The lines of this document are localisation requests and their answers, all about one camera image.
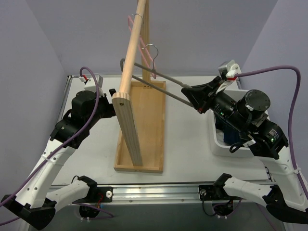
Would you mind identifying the dark hanger with metal hook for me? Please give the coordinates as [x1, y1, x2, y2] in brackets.
[119, 43, 195, 108]

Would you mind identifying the wooden clothes rack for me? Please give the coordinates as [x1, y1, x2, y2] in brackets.
[112, 0, 166, 173]

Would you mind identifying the white plastic basket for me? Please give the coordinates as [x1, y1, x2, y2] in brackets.
[210, 89, 268, 157]

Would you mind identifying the aluminium mounting rail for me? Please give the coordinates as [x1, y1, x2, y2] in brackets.
[48, 184, 275, 207]

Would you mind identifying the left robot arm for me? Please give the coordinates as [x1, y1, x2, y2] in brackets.
[1, 90, 115, 230]

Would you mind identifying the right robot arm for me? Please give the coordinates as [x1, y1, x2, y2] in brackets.
[181, 77, 308, 224]

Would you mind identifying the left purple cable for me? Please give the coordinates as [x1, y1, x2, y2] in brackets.
[0, 66, 114, 224]

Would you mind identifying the dark blue denim garment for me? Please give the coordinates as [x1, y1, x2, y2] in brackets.
[215, 115, 241, 146]

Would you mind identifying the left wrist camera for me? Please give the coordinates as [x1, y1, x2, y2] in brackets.
[79, 75, 103, 96]

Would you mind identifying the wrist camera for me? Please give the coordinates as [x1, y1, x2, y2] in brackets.
[216, 60, 242, 94]
[79, 75, 103, 96]

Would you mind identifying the pink hanger with metal hook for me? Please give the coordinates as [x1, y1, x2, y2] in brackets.
[128, 12, 156, 80]

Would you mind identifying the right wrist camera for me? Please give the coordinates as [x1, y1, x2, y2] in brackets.
[216, 60, 242, 94]

